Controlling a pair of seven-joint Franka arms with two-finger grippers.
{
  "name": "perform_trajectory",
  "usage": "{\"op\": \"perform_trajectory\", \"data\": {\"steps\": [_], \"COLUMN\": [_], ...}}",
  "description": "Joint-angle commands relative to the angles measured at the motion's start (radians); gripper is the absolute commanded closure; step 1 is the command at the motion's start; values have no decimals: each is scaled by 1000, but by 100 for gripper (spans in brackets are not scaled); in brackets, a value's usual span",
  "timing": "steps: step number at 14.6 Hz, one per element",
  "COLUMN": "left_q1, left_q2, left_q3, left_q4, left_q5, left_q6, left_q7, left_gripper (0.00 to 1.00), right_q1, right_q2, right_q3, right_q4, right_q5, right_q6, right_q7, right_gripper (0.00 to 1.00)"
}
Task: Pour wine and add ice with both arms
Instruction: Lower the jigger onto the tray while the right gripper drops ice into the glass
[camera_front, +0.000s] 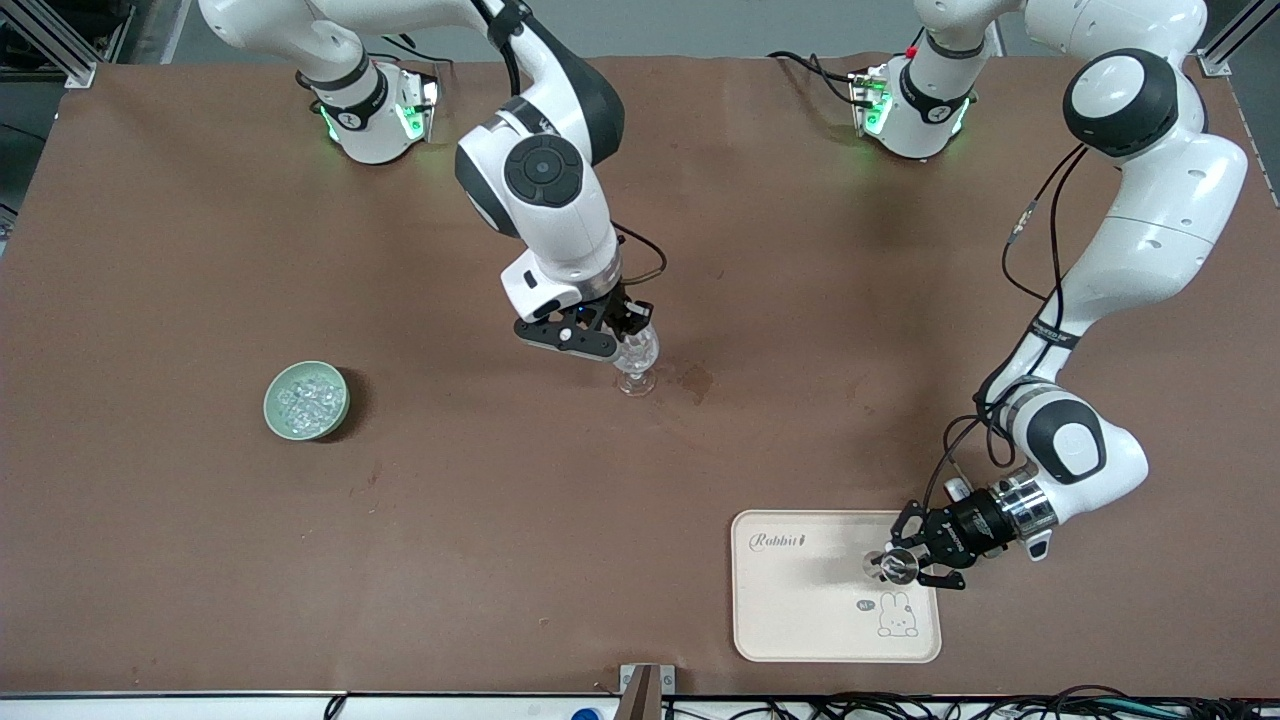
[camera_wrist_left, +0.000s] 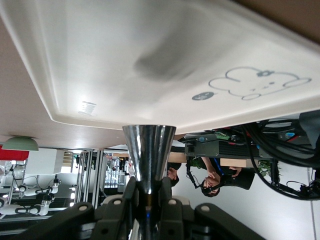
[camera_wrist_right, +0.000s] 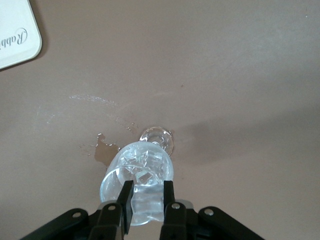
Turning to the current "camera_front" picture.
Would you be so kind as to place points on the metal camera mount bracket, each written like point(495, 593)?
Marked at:
point(645, 690)

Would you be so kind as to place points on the clear wine glass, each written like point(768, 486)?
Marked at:
point(635, 378)

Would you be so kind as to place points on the aluminium frame profile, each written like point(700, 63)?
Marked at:
point(1230, 45)
point(60, 50)

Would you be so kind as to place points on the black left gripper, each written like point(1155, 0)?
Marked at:
point(965, 530)

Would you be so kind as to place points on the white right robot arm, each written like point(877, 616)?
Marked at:
point(545, 170)

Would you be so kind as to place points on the pile of clear ice cubes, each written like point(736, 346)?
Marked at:
point(308, 400)

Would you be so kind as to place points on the steel double jigger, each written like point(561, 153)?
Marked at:
point(900, 565)

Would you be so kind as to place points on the cream rabbit print tray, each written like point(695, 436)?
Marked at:
point(800, 620)

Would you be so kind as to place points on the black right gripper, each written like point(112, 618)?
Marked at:
point(627, 313)

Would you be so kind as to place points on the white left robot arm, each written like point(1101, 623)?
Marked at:
point(1170, 230)

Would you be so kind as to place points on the brown table cover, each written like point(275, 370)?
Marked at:
point(300, 250)

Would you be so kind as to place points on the green ceramic bowl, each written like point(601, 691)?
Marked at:
point(272, 415)

